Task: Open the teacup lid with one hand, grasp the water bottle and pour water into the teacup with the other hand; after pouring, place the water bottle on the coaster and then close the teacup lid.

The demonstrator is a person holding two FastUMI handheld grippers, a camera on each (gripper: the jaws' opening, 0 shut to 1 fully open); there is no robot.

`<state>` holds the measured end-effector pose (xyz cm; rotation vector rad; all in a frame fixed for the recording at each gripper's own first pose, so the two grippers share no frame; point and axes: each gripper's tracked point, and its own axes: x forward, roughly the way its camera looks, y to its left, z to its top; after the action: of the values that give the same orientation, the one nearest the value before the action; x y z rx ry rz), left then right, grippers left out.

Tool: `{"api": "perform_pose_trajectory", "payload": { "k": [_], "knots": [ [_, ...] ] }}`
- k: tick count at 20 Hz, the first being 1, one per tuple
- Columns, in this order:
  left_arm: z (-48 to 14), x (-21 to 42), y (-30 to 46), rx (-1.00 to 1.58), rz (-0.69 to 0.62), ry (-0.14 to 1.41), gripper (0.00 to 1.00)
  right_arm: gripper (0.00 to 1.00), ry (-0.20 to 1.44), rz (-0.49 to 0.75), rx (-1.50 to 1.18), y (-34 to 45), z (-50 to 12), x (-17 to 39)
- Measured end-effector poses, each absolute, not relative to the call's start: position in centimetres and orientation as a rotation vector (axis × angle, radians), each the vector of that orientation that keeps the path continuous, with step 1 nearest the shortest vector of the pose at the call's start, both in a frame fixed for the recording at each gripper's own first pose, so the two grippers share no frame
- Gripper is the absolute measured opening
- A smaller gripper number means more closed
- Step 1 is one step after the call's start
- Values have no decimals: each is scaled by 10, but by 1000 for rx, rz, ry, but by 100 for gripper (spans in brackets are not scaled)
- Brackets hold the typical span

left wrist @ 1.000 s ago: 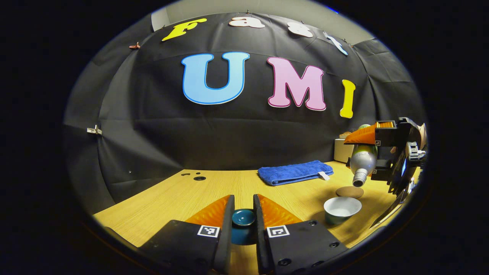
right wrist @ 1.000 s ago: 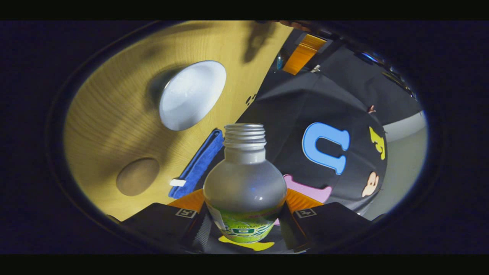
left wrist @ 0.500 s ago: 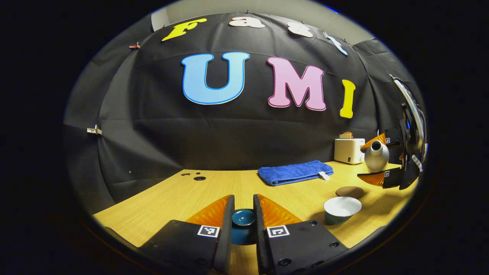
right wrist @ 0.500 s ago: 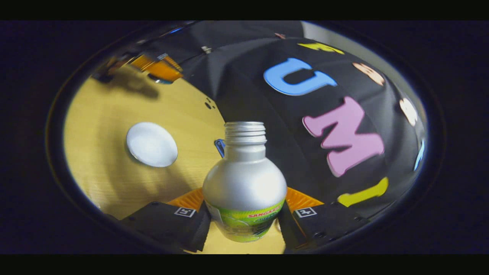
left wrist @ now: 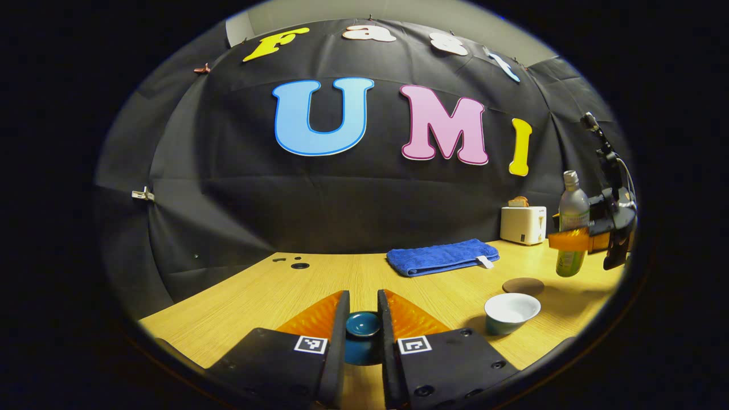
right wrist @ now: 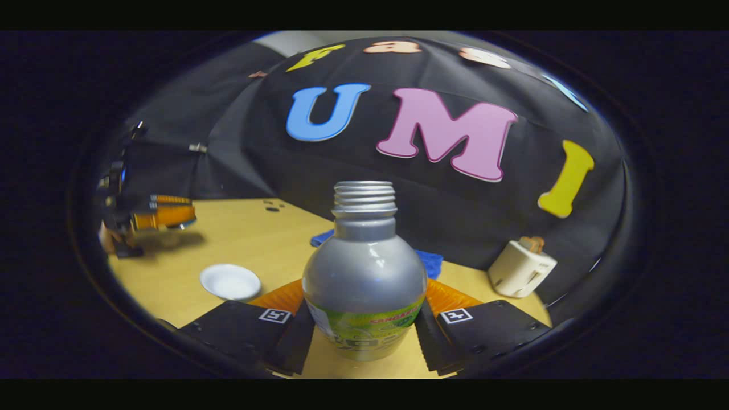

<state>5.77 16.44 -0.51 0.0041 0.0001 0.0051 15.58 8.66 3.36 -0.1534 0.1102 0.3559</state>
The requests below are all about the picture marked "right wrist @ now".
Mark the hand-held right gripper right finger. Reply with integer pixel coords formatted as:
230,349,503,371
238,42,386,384
414,278,552,376

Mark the blue folded towel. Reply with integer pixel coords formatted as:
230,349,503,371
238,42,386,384
310,229,444,281

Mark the silver water bottle green label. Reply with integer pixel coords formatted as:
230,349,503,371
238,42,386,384
302,181,428,362

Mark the teal teacup white inside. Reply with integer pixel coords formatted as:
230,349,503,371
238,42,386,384
199,264,262,302

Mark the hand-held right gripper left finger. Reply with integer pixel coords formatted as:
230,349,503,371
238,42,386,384
177,278,316,376

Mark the white toaster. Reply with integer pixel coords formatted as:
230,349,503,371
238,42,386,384
487,239,558,299

